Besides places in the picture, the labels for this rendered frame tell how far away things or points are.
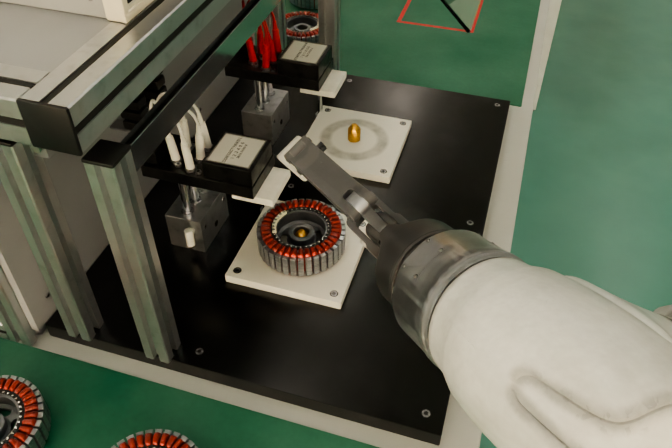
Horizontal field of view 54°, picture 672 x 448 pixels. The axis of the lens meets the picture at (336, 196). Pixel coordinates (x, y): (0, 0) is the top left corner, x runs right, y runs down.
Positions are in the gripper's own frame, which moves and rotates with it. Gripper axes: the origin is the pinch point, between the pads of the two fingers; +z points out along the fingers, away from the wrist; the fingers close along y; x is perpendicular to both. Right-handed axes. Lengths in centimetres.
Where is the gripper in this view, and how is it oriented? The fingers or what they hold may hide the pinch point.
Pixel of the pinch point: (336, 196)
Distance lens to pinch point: 66.5
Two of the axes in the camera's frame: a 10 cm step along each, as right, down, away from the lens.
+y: -6.0, -6.3, -4.9
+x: -7.0, 7.1, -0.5
